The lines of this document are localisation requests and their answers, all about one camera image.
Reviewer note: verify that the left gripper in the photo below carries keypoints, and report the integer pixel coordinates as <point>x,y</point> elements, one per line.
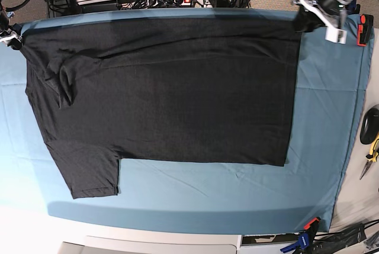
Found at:
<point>313,14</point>

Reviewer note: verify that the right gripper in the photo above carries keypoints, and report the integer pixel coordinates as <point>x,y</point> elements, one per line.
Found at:
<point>12,38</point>

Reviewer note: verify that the black T-shirt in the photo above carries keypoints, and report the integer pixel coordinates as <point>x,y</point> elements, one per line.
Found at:
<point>197,90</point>

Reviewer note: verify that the orange black clamp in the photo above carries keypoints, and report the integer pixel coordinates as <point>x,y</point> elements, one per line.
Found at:
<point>365,26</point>

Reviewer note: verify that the blue table cloth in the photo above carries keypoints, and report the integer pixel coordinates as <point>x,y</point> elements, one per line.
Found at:
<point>207,198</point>

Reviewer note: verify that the black computer mouse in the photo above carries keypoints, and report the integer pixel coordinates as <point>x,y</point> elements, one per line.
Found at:
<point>369,128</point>

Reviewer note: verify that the white power strip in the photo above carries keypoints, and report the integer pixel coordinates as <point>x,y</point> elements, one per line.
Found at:
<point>155,4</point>

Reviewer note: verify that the blue orange clamp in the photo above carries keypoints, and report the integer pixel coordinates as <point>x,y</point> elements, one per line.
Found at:
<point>305,238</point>

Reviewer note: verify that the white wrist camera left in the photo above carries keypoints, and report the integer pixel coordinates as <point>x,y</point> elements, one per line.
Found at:
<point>336,35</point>

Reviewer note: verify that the yellow handled pliers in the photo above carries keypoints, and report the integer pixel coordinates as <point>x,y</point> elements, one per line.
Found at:
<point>371,157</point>

